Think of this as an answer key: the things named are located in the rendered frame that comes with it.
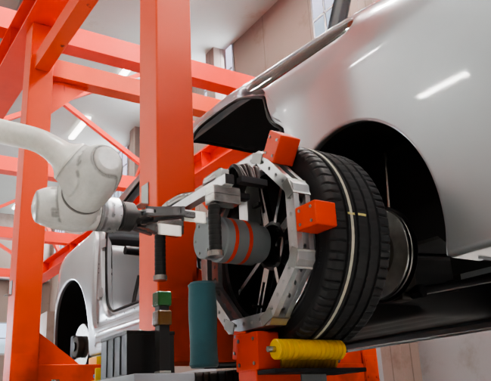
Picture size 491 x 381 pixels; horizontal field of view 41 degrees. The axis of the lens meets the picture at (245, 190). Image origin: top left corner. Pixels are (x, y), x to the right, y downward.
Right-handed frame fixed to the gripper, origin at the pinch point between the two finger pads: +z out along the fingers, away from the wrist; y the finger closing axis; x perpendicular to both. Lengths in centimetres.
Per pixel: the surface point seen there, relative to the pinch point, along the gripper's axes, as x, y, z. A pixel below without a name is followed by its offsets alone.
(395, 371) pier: -13, -352, 431
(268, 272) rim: -6.3, -19.4, 38.9
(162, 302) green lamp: -20.3, -6.0, -5.3
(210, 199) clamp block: 7.8, 0.9, 6.5
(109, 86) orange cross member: 181, -249, 75
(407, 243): 2, 3, 80
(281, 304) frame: -20.0, -0.9, 29.4
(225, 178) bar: 13.2, 4.0, 9.6
